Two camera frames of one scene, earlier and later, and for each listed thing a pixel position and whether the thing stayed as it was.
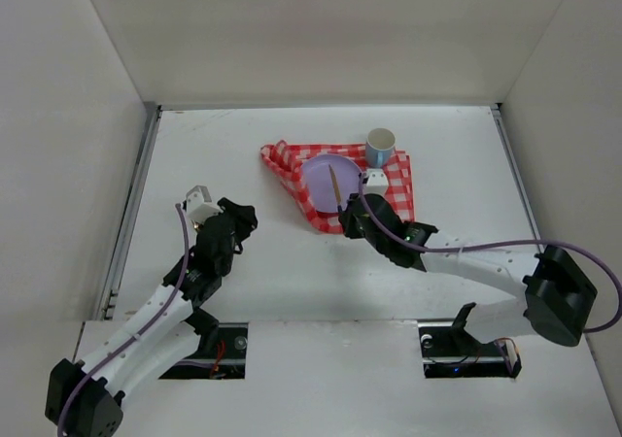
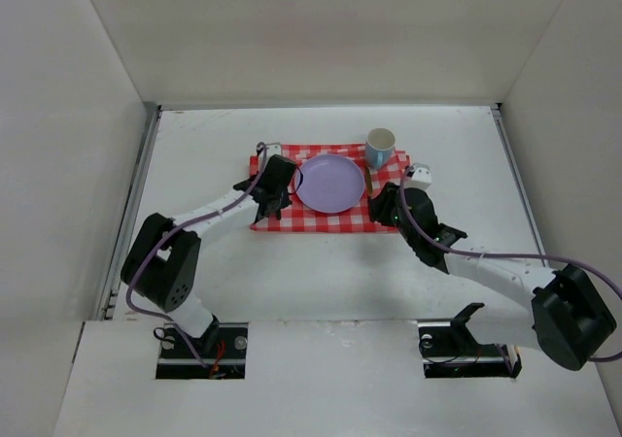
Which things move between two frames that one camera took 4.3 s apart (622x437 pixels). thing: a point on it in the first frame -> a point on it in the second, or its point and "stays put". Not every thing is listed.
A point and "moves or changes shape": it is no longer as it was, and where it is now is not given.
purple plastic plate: x=318 y=184 stays put
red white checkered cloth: x=287 y=159 moves or changes shape
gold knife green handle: x=336 y=189 moves or changes shape
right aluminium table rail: x=497 y=110 stays put
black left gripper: x=238 y=216 -> x=271 y=199
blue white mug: x=379 y=146 stays put
